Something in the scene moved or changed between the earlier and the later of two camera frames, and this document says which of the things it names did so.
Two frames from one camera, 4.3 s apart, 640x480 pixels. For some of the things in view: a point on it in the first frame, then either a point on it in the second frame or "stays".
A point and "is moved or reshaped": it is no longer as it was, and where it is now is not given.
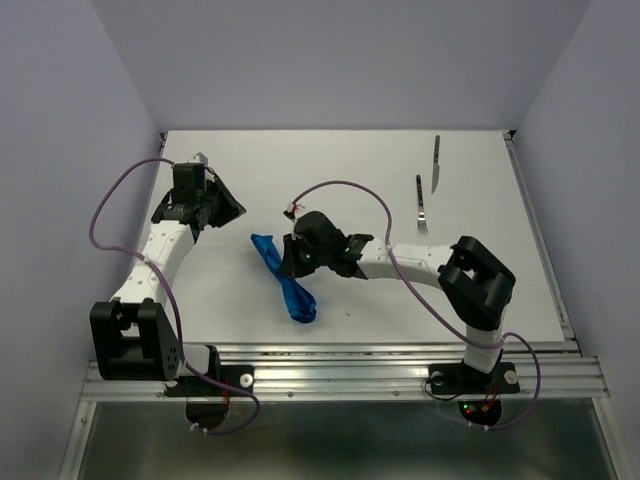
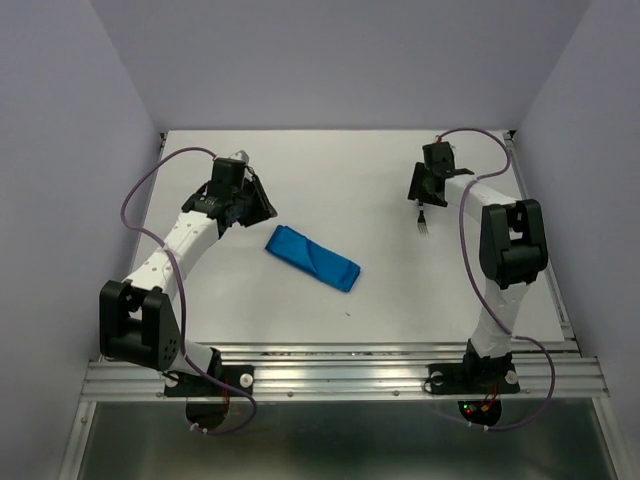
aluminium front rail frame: x=373 y=371 stays
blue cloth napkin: x=299 y=301 is moved or reshaped
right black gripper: x=290 y=265 → x=416 y=191
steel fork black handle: x=421 y=223 stays
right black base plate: x=460 y=379 stays
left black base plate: x=238 y=376 stays
